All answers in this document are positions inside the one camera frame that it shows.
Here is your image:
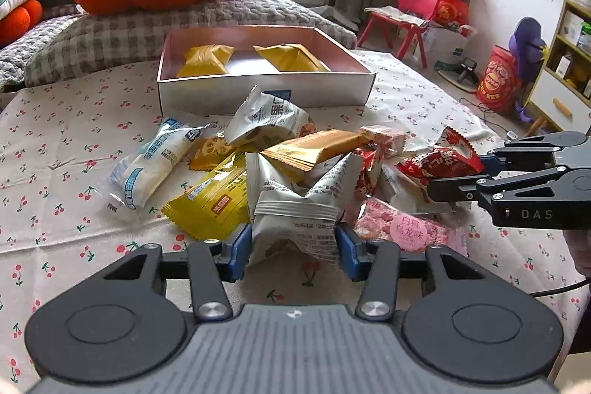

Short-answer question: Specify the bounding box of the grey crinkled snack packet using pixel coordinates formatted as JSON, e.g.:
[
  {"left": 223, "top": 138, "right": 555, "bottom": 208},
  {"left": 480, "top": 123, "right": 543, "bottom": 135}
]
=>
[{"left": 245, "top": 151, "right": 365, "bottom": 268}]

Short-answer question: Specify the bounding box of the red gift bag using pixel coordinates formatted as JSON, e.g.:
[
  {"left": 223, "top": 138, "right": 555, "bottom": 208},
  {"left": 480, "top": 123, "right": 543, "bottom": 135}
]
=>
[{"left": 434, "top": 0, "right": 469, "bottom": 28}]

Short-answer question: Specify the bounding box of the wooden and white cabinet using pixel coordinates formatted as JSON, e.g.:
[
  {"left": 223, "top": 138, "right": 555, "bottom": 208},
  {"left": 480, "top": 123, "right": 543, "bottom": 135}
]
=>
[{"left": 524, "top": 0, "right": 591, "bottom": 134}]

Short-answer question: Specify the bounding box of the silver snack packet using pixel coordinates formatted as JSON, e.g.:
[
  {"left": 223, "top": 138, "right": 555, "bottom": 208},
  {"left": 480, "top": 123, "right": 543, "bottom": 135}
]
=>
[{"left": 379, "top": 165, "right": 444, "bottom": 215}]

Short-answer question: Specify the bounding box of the cherry print cloth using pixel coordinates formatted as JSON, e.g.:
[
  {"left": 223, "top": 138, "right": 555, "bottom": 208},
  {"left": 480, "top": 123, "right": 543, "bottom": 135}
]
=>
[{"left": 0, "top": 50, "right": 587, "bottom": 390}]

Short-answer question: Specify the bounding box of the person's right forearm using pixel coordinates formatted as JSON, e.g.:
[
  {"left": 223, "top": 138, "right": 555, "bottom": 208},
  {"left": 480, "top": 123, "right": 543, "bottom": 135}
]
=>
[{"left": 566, "top": 230, "right": 591, "bottom": 284}]

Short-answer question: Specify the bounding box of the floor cable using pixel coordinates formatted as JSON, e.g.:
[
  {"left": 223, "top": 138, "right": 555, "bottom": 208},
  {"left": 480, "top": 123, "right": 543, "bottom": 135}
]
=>
[{"left": 462, "top": 96, "right": 518, "bottom": 136}]

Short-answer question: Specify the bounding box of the yellow snack packet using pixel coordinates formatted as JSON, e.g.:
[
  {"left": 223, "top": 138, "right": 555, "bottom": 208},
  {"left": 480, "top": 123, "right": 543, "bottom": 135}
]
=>
[
  {"left": 177, "top": 44, "right": 235, "bottom": 78},
  {"left": 253, "top": 44, "right": 331, "bottom": 73}
]

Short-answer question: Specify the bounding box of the small pink candy packet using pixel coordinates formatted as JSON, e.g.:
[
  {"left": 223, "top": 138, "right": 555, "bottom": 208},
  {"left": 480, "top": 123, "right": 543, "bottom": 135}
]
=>
[{"left": 360, "top": 125, "right": 411, "bottom": 157}]

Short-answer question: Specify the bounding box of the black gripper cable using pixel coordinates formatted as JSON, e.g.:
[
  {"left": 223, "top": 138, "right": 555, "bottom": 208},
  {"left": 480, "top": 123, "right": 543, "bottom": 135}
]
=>
[{"left": 531, "top": 276, "right": 591, "bottom": 297}]

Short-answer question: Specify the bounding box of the white cardboard box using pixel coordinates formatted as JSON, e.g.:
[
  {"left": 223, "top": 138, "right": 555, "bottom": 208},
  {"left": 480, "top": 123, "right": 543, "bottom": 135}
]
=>
[{"left": 156, "top": 25, "right": 376, "bottom": 118}]

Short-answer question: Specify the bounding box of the orange lotus root packet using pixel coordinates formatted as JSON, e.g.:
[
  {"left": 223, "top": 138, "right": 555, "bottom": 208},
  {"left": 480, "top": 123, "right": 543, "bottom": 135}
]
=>
[{"left": 189, "top": 134, "right": 241, "bottom": 171}]

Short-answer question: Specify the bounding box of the white packet with blue label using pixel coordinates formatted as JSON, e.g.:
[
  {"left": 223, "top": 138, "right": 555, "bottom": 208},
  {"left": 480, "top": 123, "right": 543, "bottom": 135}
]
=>
[{"left": 225, "top": 86, "right": 317, "bottom": 148}]

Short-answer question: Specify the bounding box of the pink plastic child chair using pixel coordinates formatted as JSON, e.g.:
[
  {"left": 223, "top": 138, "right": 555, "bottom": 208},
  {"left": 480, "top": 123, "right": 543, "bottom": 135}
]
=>
[{"left": 358, "top": 0, "right": 439, "bottom": 67}]

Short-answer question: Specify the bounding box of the small orange pumpkin pillow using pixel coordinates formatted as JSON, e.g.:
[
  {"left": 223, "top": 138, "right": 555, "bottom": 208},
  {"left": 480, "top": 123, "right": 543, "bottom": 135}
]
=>
[{"left": 0, "top": 0, "right": 43, "bottom": 46}]

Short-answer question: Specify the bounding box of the grey checked pillow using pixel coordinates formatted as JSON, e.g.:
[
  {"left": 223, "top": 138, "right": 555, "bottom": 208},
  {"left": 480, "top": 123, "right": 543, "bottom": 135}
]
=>
[{"left": 23, "top": 0, "right": 357, "bottom": 88}]

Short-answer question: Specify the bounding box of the black floor device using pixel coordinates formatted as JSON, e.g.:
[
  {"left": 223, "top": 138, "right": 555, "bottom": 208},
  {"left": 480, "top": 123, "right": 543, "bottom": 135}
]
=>
[{"left": 455, "top": 58, "right": 481, "bottom": 90}]

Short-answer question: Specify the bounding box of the grey checked blanket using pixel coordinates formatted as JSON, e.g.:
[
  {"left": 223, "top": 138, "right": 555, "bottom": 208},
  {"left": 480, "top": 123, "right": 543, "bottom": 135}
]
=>
[{"left": 0, "top": 16, "right": 79, "bottom": 92}]

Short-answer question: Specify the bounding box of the white and blue bread packet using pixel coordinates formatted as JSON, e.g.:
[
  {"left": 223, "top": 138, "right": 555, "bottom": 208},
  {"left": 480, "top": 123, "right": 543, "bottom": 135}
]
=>
[{"left": 107, "top": 117, "right": 218, "bottom": 222}]

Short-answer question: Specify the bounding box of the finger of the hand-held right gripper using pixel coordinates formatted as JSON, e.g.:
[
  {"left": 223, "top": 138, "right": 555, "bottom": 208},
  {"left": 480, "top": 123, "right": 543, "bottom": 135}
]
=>
[
  {"left": 427, "top": 167, "right": 573, "bottom": 203},
  {"left": 479, "top": 131, "right": 591, "bottom": 177}
]

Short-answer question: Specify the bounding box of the clear packet of pink snacks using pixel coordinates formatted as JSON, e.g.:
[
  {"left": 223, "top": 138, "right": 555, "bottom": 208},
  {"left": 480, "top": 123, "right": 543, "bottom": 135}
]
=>
[{"left": 344, "top": 198, "right": 469, "bottom": 256}]

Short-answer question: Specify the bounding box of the white storage box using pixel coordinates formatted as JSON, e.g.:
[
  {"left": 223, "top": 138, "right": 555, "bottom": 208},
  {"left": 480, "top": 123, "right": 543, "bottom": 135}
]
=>
[{"left": 422, "top": 25, "right": 476, "bottom": 69}]

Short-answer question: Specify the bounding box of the yellow packet with red label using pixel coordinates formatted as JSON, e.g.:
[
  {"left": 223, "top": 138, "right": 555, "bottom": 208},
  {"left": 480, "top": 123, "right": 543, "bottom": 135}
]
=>
[{"left": 163, "top": 151, "right": 252, "bottom": 240}]

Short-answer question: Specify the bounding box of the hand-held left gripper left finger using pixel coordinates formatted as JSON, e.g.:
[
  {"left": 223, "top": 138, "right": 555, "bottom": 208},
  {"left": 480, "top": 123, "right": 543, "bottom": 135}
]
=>
[{"left": 102, "top": 222, "right": 254, "bottom": 323}]

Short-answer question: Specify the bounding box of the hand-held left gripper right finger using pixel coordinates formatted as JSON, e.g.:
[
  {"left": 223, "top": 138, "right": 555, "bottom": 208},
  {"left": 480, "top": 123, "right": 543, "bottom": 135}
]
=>
[{"left": 335, "top": 222, "right": 485, "bottom": 323}]

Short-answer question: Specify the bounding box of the newspaper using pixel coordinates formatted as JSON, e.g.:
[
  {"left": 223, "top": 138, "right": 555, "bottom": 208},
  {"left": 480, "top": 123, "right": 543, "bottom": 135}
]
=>
[{"left": 365, "top": 5, "right": 430, "bottom": 28}]

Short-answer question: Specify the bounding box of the gold wafer packet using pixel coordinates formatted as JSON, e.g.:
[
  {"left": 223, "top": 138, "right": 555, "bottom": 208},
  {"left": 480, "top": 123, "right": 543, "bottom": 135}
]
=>
[{"left": 261, "top": 130, "right": 372, "bottom": 173}]

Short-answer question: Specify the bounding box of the large red snack bag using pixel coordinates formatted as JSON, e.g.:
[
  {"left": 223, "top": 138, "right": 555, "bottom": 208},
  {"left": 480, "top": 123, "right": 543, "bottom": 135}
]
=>
[{"left": 475, "top": 45, "right": 522, "bottom": 114}]

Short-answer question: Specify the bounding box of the purple plush toy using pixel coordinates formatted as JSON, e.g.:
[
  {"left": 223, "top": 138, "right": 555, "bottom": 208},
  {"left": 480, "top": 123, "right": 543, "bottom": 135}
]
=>
[{"left": 508, "top": 17, "right": 548, "bottom": 122}]

